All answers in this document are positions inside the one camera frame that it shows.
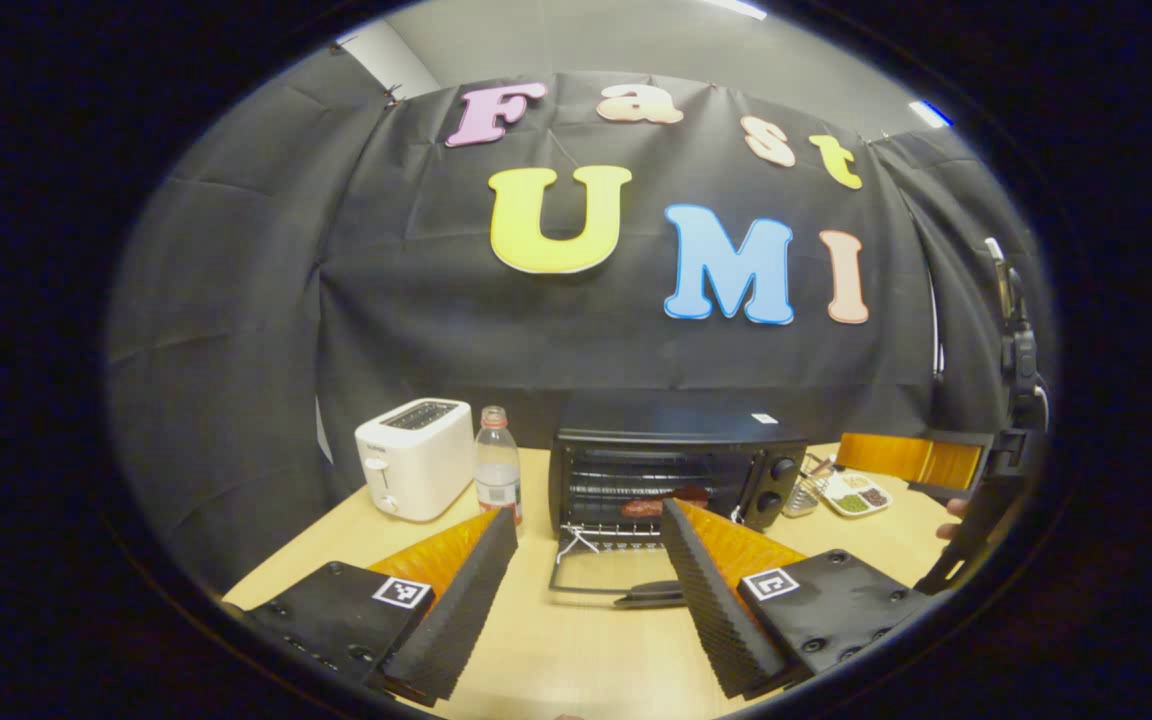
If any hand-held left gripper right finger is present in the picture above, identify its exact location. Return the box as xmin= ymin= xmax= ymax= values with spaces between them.
xmin=658 ymin=497 xmax=937 ymax=700

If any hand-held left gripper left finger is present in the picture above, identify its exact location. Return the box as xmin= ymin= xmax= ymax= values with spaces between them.
xmin=219 ymin=507 xmax=520 ymax=704

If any red grilled sausage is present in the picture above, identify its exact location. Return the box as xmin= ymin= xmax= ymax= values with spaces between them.
xmin=620 ymin=486 xmax=713 ymax=519

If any black electric oven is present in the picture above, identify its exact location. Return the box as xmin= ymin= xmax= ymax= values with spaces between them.
xmin=547 ymin=393 xmax=810 ymax=610

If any white divided snack plate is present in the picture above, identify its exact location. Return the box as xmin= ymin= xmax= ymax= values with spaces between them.
xmin=821 ymin=469 xmax=894 ymax=519

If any clear plastic water bottle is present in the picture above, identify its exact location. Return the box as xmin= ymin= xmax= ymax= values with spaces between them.
xmin=474 ymin=405 xmax=524 ymax=527

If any white toaster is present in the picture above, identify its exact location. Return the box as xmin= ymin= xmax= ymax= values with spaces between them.
xmin=354 ymin=397 xmax=477 ymax=524

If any black backdrop cloth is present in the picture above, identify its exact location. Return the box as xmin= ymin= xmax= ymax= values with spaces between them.
xmin=106 ymin=45 xmax=1057 ymax=596

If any small metal wire basket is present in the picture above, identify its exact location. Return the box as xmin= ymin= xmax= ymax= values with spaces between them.
xmin=782 ymin=454 xmax=838 ymax=519

